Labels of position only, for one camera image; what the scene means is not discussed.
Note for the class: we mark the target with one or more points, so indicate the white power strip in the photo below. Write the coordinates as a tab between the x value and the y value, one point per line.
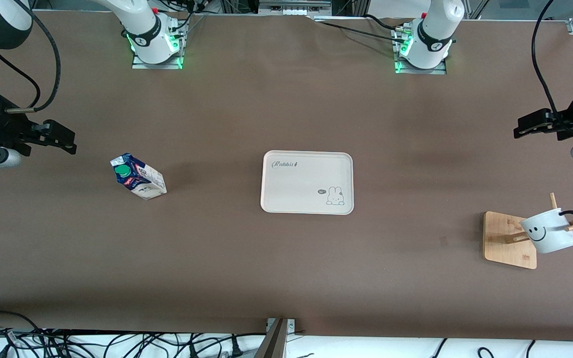
294	7

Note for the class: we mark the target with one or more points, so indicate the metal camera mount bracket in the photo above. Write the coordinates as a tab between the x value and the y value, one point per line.
276	343

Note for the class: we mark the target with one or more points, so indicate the wooden mug rack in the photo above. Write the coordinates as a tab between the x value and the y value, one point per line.
505	248

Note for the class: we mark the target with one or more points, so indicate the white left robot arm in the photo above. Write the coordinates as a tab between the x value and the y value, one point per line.
430	44

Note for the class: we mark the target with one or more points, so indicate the white rabbit print tray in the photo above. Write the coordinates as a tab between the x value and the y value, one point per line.
296	189

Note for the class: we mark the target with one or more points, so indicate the black power plug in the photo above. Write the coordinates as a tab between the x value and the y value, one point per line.
236	348

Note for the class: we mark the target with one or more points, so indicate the white smiley face mug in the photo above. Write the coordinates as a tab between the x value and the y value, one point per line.
547	238

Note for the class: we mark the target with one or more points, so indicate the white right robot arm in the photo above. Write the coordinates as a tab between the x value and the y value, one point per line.
149	44

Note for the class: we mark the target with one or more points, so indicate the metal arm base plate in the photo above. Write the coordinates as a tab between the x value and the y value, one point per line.
418	71
140	65

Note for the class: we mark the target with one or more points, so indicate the blue white milk carton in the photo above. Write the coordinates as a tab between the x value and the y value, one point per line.
142	181

